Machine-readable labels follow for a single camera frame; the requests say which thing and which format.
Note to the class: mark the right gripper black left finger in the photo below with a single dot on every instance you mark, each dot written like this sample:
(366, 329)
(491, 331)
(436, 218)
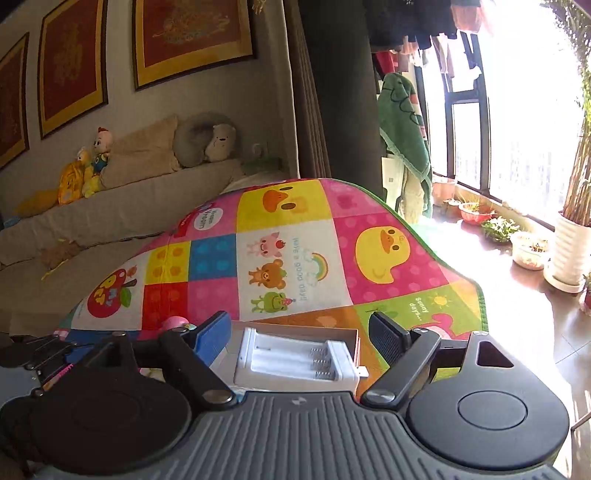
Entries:
(188, 355)

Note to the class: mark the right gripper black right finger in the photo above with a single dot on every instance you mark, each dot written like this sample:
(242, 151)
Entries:
(407, 353)

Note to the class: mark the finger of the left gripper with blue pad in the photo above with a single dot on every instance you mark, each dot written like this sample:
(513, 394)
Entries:
(30, 363)

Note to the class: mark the pink cartoon figure toy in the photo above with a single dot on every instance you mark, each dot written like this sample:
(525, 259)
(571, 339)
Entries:
(176, 322)

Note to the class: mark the white battery charger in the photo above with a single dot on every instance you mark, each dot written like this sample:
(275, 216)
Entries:
(291, 359)

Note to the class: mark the pink cardboard box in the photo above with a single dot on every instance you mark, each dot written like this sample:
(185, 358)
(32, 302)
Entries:
(224, 364)

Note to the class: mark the brown small plush toy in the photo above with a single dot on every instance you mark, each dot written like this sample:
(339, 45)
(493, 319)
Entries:
(63, 251)

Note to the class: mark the beige sofa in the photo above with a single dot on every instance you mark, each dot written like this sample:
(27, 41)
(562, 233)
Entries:
(111, 227)

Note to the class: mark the colourful cartoon play mat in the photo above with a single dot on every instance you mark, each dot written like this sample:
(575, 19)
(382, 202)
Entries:
(310, 253)

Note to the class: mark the red flower pot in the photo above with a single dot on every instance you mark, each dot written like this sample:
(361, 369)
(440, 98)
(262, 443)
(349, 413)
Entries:
(475, 213)

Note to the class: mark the yellow plush toy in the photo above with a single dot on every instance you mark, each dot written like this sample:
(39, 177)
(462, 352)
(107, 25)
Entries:
(78, 180)

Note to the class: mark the white tall plant pot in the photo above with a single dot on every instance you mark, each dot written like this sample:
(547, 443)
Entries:
(569, 256)

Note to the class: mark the beige folded blanket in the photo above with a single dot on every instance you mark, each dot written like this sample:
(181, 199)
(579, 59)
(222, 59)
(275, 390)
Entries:
(142, 154)

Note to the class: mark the grey bear neck pillow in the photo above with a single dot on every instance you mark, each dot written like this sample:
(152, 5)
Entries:
(205, 138)

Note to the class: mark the green dinosaur towel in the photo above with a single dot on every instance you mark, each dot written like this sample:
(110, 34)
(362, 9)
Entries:
(403, 131)

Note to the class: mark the cartoon boy plush doll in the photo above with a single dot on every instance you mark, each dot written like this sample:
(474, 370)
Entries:
(101, 147)

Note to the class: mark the red gold framed picture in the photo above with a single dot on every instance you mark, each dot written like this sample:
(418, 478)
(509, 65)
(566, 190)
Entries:
(175, 38)

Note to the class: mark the grey curtain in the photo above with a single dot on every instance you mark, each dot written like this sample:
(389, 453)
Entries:
(335, 98)

